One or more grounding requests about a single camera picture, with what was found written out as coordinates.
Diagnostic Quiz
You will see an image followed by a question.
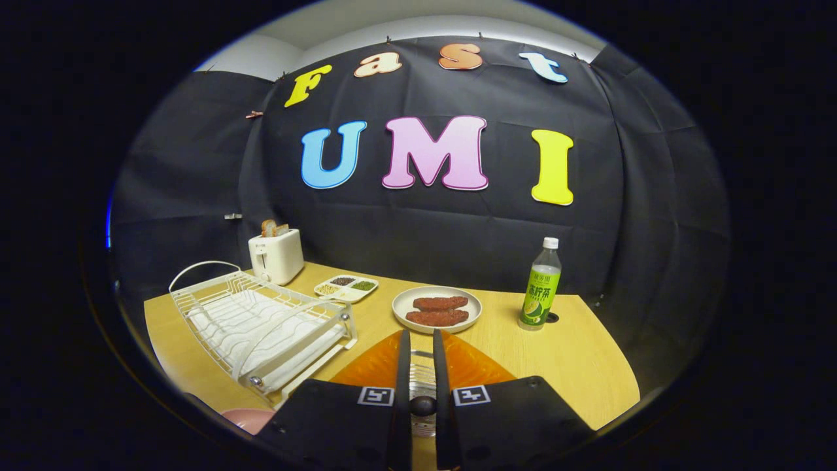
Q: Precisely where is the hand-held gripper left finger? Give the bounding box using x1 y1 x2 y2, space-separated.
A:
258 329 413 471

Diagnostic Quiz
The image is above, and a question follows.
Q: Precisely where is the metal wire basket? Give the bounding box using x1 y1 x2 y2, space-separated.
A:
410 350 437 438

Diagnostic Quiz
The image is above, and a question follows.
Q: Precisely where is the pink plate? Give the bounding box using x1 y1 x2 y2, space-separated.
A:
221 408 275 436

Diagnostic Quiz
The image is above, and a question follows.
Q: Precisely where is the black backdrop cloth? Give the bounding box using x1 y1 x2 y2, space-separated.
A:
111 36 730 393

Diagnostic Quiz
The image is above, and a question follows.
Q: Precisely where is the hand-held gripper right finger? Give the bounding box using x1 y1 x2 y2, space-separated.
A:
432 329 597 471

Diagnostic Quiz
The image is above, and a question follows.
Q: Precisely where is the red meat piece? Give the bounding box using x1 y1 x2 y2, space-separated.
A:
413 296 470 312
405 309 470 327

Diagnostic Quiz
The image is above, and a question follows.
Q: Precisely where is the green label drink bottle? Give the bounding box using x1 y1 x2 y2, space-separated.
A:
518 237 562 331

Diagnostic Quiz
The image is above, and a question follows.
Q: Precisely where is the white round plate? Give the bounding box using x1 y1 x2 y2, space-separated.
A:
392 286 483 334

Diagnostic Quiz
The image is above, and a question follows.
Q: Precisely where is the white divided grain tray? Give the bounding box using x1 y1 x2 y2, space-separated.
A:
314 275 379 304

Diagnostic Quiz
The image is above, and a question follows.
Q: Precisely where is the white wire dish rack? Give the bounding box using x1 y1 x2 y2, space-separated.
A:
169 260 358 396

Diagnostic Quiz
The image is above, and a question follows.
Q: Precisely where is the white toaster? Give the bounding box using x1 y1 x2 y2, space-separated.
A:
248 228 305 286

